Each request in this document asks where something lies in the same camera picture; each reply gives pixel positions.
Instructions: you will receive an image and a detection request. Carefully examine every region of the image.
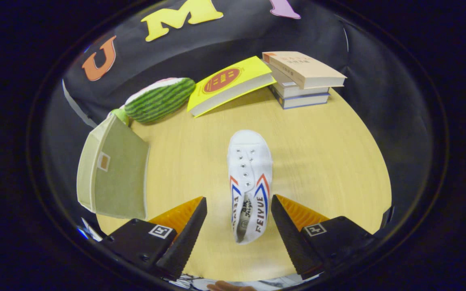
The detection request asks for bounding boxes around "blue-edged book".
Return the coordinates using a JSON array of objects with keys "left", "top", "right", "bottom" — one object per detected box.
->
[{"left": 269, "top": 86, "right": 330, "bottom": 110}]

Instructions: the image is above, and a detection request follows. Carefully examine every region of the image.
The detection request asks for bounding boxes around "beige book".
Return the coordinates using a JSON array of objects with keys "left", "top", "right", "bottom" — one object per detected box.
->
[{"left": 262, "top": 51, "right": 347, "bottom": 90}]

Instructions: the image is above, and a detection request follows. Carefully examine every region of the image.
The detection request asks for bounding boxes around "yellow book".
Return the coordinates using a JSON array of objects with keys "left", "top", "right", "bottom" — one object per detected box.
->
[{"left": 187, "top": 56, "right": 277, "bottom": 118}]

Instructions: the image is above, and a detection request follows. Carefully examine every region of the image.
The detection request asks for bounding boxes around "pink and green plush toy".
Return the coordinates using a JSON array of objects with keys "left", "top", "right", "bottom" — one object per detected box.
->
[{"left": 110, "top": 106, "right": 130, "bottom": 126}]

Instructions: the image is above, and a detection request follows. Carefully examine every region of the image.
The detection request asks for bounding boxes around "watermelon slice plush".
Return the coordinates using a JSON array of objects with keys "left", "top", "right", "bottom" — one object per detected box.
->
[{"left": 124, "top": 78, "right": 196, "bottom": 124}]

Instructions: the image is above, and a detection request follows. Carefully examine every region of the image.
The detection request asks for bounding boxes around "white canvas shoe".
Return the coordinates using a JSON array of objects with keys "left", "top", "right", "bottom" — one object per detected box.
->
[{"left": 227, "top": 130, "right": 273, "bottom": 245}]

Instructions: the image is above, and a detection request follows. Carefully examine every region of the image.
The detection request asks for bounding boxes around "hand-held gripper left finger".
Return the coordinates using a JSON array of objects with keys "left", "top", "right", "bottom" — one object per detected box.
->
[{"left": 102, "top": 196, "right": 208, "bottom": 281}]

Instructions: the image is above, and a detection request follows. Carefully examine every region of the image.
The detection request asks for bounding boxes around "beige fabric storage box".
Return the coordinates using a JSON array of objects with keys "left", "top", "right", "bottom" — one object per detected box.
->
[{"left": 76, "top": 114, "right": 151, "bottom": 221}]

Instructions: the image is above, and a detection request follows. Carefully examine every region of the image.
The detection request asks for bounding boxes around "grey book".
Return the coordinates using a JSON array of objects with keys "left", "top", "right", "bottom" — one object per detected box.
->
[{"left": 266, "top": 63, "right": 330, "bottom": 99}]

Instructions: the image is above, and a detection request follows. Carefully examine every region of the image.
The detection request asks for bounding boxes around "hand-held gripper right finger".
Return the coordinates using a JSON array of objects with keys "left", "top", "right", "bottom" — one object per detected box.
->
[{"left": 271, "top": 194, "right": 375, "bottom": 280}]

